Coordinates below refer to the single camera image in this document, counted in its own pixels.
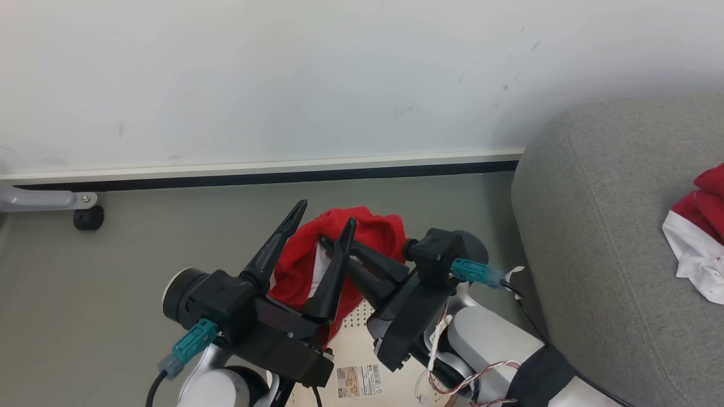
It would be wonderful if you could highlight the right gripper teal-plug black cable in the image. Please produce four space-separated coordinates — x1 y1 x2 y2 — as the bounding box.
451 257 634 407

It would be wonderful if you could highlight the grey metal frame leg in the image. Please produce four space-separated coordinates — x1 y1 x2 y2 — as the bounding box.
0 182 98 213

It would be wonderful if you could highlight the black caster wheel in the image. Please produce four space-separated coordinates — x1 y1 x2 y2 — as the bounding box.
73 205 105 231

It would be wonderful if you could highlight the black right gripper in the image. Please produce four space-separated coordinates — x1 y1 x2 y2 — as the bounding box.
320 228 468 373

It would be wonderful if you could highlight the basket barcode label sticker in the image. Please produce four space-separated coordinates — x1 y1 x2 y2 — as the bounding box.
337 363 385 400

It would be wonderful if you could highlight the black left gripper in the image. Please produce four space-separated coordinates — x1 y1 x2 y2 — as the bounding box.
187 199 357 388

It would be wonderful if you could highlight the red white wire bundle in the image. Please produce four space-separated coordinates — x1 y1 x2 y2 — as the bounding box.
416 308 521 407

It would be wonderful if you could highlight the red white-trimmed garment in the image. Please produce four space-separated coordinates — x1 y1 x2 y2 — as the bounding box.
662 163 724 306

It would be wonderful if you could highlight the gripper teal-plug black cable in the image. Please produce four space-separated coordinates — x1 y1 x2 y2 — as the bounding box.
146 318 219 407
451 257 634 407

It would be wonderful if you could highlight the left gripper teal-plug black cable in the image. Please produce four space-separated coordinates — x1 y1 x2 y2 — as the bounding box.
146 318 219 407

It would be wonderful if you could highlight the beige perforated laundry basket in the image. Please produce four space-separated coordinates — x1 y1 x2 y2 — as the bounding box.
283 300 459 407

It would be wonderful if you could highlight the white black baseboard strip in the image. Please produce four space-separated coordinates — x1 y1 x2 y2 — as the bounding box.
0 149 524 192

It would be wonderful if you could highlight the grey fabric sofa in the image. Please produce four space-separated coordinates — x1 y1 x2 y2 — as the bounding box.
511 93 724 407

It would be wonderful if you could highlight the red white-striped garment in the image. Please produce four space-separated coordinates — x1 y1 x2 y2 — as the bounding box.
269 206 408 347

